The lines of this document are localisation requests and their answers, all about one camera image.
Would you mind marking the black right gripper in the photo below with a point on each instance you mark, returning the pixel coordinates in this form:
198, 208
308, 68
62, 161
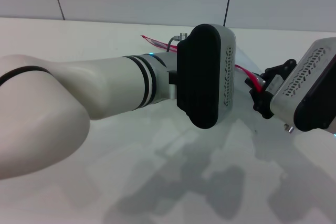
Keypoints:
273, 83

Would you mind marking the clear document bag red zip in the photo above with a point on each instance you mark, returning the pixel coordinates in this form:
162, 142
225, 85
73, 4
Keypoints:
249, 75

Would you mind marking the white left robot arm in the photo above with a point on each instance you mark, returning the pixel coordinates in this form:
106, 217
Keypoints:
78, 93

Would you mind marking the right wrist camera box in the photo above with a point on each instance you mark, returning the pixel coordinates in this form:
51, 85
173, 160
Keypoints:
302, 89

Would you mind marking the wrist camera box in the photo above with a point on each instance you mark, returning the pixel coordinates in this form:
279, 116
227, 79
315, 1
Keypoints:
199, 75
302, 89

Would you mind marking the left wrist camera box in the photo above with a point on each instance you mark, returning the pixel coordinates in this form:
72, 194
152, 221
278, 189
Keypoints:
199, 75

